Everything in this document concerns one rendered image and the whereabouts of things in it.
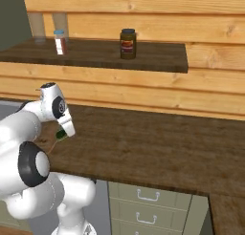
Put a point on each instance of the grey appliance front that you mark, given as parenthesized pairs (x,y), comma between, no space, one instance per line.
(102,210)

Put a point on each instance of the dark jar with red label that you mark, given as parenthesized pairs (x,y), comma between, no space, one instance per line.
(128,44)

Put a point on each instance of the dark wooden shelf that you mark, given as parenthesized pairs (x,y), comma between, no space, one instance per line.
(95,55)

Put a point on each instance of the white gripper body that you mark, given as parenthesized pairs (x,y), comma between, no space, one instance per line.
(68,124)

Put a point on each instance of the blue lidded spice jar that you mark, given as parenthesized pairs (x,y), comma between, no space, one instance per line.
(60,43)

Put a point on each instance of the green sponge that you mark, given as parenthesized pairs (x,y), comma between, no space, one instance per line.
(60,135)

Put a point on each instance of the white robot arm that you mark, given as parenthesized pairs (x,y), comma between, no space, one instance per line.
(19,140)

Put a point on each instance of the beige cabinet side panel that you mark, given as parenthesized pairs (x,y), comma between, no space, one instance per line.
(196,216)

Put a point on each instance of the beige drawer front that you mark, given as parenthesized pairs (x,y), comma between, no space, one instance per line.
(169,215)
(159,229)
(169,197)

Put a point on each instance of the grey sink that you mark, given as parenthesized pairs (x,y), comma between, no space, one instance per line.
(9,110)

